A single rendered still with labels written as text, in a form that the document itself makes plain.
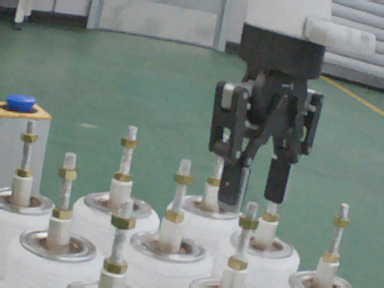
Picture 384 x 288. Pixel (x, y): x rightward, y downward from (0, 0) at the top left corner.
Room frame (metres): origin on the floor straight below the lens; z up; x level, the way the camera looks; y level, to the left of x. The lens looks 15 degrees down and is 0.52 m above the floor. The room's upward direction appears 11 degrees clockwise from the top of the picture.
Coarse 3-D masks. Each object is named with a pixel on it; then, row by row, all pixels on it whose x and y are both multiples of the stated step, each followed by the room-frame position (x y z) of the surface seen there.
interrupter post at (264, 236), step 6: (264, 222) 0.81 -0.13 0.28; (270, 222) 0.81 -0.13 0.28; (276, 222) 0.82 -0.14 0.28; (258, 228) 0.82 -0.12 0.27; (264, 228) 0.81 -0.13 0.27; (270, 228) 0.81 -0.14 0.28; (276, 228) 0.82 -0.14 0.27; (258, 234) 0.81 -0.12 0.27; (264, 234) 0.81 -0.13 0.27; (270, 234) 0.81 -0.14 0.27; (258, 240) 0.81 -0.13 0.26; (264, 240) 0.81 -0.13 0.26; (270, 240) 0.81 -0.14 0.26; (258, 246) 0.81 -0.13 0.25; (264, 246) 0.81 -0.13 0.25; (270, 246) 0.81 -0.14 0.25
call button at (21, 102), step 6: (12, 96) 0.97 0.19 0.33; (18, 96) 0.98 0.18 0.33; (24, 96) 0.98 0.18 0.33; (6, 102) 0.96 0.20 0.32; (12, 102) 0.96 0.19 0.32; (18, 102) 0.96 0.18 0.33; (24, 102) 0.96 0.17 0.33; (30, 102) 0.96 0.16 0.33; (12, 108) 0.96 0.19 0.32; (18, 108) 0.96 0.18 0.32; (24, 108) 0.96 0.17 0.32; (30, 108) 0.97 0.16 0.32
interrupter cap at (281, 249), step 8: (240, 232) 0.84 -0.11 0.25; (232, 240) 0.81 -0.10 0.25; (280, 240) 0.84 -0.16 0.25; (248, 248) 0.80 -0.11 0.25; (256, 248) 0.81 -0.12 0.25; (272, 248) 0.82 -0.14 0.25; (280, 248) 0.82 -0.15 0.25; (288, 248) 0.82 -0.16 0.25; (264, 256) 0.78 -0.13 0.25; (272, 256) 0.78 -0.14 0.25; (280, 256) 0.79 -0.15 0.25; (288, 256) 0.80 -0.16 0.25
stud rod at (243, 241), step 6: (252, 204) 0.66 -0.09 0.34; (246, 210) 0.66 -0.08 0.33; (252, 210) 0.66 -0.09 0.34; (246, 216) 0.66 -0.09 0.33; (252, 216) 0.66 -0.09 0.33; (240, 234) 0.66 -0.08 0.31; (246, 234) 0.66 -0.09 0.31; (240, 240) 0.66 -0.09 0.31; (246, 240) 0.66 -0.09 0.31; (240, 246) 0.66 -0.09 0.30; (246, 246) 0.66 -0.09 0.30; (240, 252) 0.66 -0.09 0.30; (240, 258) 0.66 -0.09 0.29
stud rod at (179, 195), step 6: (186, 162) 0.76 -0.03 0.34; (180, 168) 0.76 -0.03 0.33; (186, 168) 0.76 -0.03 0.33; (186, 174) 0.76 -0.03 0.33; (180, 186) 0.76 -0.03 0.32; (180, 192) 0.76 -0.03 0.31; (174, 198) 0.76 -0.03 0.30; (180, 198) 0.76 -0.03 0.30; (174, 204) 0.76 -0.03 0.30; (180, 204) 0.76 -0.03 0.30; (174, 210) 0.76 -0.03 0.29; (180, 210) 0.76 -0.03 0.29
